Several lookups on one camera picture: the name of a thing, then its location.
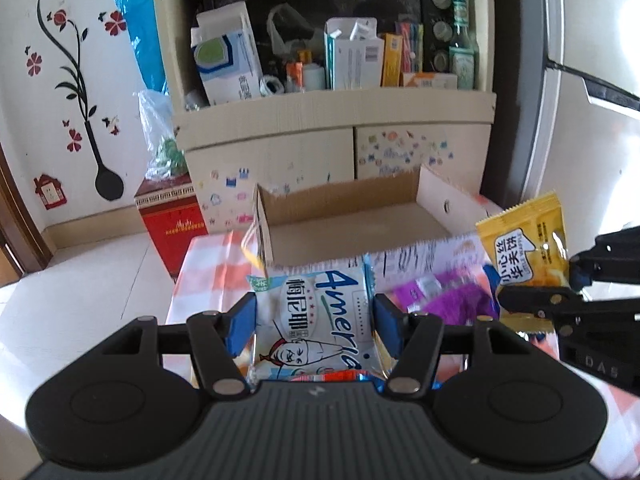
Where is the orange white checkered tablecloth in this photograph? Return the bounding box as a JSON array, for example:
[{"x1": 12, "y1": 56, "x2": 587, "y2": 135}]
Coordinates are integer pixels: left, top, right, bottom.
[{"x1": 170, "y1": 232, "x2": 640, "y2": 480}]

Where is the small orange box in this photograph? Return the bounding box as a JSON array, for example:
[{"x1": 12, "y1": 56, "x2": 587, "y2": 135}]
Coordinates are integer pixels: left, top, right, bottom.
[{"x1": 286, "y1": 61, "x2": 306, "y2": 93}]

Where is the small white container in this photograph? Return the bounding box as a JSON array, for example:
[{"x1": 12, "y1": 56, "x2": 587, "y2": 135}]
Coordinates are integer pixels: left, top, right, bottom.
[{"x1": 304, "y1": 62, "x2": 326, "y2": 92}]

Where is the clear bag with green contents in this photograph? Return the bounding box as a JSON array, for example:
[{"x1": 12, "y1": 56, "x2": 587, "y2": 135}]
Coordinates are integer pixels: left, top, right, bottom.
[{"x1": 134, "y1": 90, "x2": 191, "y2": 183}]

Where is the cream cabinet with stickers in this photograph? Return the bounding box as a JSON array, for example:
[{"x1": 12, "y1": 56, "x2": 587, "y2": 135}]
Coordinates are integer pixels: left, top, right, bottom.
[{"x1": 150, "y1": 0, "x2": 498, "y2": 241}]

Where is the white cartoon snack packet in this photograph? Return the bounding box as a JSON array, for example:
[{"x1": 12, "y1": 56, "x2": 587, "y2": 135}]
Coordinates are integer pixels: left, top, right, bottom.
[{"x1": 247, "y1": 257, "x2": 381, "y2": 383}]

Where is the purple snack packet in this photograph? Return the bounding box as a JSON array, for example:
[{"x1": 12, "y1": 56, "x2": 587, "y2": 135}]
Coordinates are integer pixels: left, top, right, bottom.
[{"x1": 392, "y1": 270, "x2": 501, "y2": 328}]

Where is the red gift box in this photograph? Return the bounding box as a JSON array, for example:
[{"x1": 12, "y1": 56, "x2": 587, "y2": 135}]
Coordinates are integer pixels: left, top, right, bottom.
[{"x1": 134, "y1": 175, "x2": 208, "y2": 281}]

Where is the open white box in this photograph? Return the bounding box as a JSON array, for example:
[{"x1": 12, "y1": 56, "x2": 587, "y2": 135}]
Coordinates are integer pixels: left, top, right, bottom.
[{"x1": 324, "y1": 16, "x2": 385, "y2": 92}]

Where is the large white blue carton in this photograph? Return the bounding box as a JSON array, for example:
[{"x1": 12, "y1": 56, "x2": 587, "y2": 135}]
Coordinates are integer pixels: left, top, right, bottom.
[{"x1": 190, "y1": 1, "x2": 263, "y2": 107}]

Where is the yellow box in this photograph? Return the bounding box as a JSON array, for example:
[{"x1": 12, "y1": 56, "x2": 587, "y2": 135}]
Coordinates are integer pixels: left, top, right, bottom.
[{"x1": 381, "y1": 33, "x2": 405, "y2": 88}]

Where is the cardboard box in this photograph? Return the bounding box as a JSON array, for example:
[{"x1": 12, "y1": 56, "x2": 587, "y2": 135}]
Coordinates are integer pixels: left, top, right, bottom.
[{"x1": 242, "y1": 164, "x2": 506, "y2": 286}]

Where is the white plastic bag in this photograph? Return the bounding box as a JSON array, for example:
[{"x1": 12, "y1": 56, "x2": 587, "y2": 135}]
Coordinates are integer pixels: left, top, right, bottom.
[{"x1": 266, "y1": 3, "x2": 326, "y2": 56}]

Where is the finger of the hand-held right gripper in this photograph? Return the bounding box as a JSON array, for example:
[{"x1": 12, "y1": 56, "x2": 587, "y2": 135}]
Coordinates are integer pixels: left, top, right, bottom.
[
  {"x1": 569, "y1": 226, "x2": 640, "y2": 301},
  {"x1": 500, "y1": 286, "x2": 588, "y2": 322}
]

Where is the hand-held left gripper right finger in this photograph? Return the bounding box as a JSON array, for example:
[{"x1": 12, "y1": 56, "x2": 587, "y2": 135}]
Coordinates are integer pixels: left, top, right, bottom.
[{"x1": 374, "y1": 295, "x2": 533, "y2": 395}]

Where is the striped colourful box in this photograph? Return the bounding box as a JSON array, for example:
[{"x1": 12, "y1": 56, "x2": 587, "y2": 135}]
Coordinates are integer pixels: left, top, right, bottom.
[{"x1": 395, "y1": 21, "x2": 425, "y2": 75}]

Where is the wooden door frame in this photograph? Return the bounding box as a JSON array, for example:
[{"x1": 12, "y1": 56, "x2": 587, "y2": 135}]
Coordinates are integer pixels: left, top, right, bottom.
[{"x1": 0, "y1": 145, "x2": 56, "y2": 276}]

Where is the black toaster oven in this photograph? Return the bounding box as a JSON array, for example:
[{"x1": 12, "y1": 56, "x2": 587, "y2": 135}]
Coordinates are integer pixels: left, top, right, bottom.
[{"x1": 202, "y1": 0, "x2": 458, "y2": 91}]

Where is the yellow snack packet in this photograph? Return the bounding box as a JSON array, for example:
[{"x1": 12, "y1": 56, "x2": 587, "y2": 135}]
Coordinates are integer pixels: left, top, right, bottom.
[{"x1": 475, "y1": 191, "x2": 571, "y2": 336}]

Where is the red house socket decal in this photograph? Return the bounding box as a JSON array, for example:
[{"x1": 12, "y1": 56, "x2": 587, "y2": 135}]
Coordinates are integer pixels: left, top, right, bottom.
[{"x1": 33, "y1": 174, "x2": 67, "y2": 210}]

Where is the flower vase wall decal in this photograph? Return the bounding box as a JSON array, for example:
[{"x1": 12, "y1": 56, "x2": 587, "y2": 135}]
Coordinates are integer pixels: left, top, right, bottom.
[{"x1": 25, "y1": 0, "x2": 128, "y2": 201}]

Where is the flat orange white box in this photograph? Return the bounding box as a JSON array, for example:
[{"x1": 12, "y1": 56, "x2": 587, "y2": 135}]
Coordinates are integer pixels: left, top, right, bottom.
[{"x1": 402, "y1": 72, "x2": 458, "y2": 90}]

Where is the white refrigerator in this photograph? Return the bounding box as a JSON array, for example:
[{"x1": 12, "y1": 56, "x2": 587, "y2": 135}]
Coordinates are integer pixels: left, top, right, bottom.
[{"x1": 495, "y1": 0, "x2": 640, "y2": 241}]

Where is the blue plastic bag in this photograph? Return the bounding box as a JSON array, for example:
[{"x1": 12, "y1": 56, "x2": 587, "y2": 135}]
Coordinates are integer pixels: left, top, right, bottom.
[{"x1": 105, "y1": 0, "x2": 168, "y2": 96}]

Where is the glass bottle with green label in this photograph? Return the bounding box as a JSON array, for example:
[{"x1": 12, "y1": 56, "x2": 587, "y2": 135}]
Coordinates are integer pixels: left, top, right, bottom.
[{"x1": 448, "y1": 0, "x2": 481, "y2": 92}]

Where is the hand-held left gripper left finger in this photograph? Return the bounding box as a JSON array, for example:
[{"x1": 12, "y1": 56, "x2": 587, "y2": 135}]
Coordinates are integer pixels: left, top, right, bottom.
[{"x1": 102, "y1": 292, "x2": 258, "y2": 400}]

